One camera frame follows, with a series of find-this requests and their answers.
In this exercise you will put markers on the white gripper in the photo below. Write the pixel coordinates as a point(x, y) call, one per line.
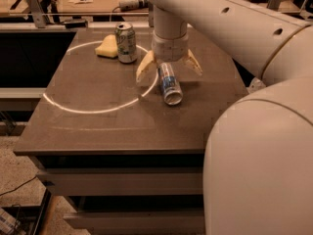
point(169, 51)

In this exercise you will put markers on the silver blue redbull can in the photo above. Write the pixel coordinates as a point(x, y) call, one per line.
point(169, 85)

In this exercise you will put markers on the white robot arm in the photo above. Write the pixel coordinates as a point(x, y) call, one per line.
point(258, 162)

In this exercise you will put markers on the green white soda can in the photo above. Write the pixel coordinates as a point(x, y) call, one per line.
point(126, 42)

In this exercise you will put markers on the yellow sponge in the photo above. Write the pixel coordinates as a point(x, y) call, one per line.
point(108, 47)

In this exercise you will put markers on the grey drawer cabinet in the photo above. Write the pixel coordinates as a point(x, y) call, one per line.
point(125, 161)

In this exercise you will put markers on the black floor crate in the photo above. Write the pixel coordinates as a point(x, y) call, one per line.
point(24, 220)

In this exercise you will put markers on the grey metal bracket left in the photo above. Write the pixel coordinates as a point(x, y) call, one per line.
point(37, 13)

